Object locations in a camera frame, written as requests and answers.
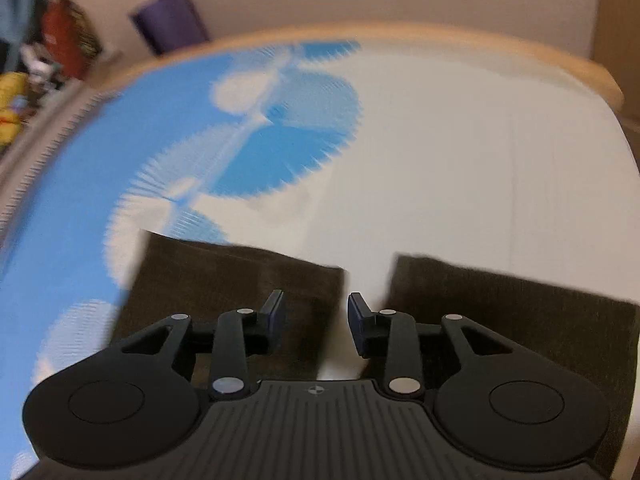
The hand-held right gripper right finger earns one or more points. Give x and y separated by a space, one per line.
356 320

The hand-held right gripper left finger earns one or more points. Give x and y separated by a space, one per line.
274 312

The brown ribbed towel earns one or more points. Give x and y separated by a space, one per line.
225 280

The blue white printed mat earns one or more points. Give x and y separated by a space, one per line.
425 160

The tan wooden bed edge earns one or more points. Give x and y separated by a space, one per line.
450 32

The purple box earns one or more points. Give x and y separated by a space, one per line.
170 20

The small white grey clutter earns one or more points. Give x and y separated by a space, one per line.
42 67

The yellow soft toy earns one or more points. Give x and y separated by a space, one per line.
11 100

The red brown bag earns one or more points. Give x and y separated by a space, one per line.
65 35

